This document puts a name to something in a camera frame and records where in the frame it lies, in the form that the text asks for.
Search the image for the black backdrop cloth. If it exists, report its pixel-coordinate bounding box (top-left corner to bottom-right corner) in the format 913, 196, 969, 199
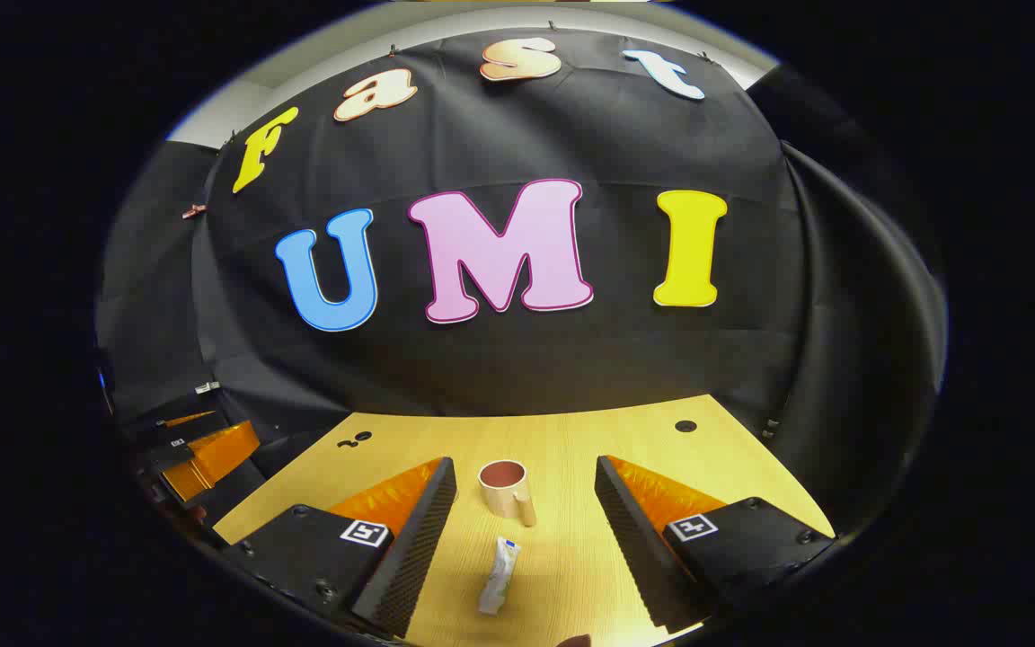
95, 27, 945, 540

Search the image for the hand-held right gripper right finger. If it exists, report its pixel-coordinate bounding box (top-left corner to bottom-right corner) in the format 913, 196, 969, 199
594, 455, 839, 630

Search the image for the wooden desktop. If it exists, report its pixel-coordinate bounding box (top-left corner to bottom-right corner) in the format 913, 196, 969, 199
212, 394, 837, 647

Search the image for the white toothpaste tube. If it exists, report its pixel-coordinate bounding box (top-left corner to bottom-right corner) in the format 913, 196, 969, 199
478, 536, 522, 616

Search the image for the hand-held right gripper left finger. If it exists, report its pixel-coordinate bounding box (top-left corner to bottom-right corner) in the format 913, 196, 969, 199
217, 456, 458, 641

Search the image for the beige cup with handle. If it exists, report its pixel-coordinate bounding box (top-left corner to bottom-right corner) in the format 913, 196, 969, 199
478, 459, 538, 528

